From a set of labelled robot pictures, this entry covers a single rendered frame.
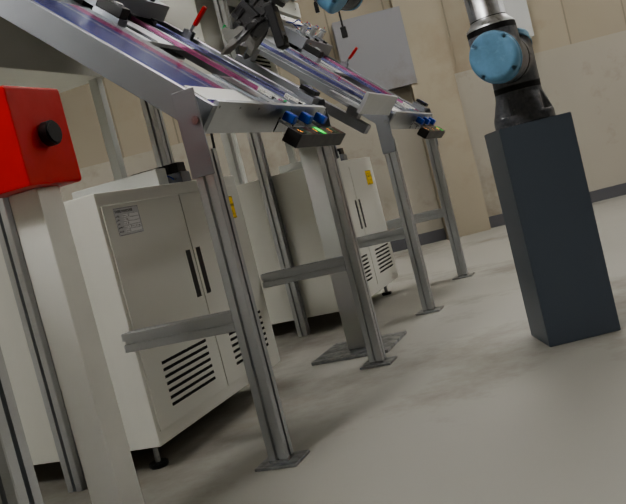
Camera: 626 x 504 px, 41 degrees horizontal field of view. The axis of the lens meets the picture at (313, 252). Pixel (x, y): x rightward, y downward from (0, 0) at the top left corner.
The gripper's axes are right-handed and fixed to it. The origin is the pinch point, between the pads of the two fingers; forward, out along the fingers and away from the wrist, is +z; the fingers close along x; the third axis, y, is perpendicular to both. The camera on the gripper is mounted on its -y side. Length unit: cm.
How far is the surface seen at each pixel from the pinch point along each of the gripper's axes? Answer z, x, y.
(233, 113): -4, 49, -27
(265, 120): -2.1, 30.1, -26.9
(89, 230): 34, 60, -22
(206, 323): 27, 64, -55
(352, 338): 46, -34, -73
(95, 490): 44, 100, -66
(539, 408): -5, 50, -112
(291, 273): 36, -10, -49
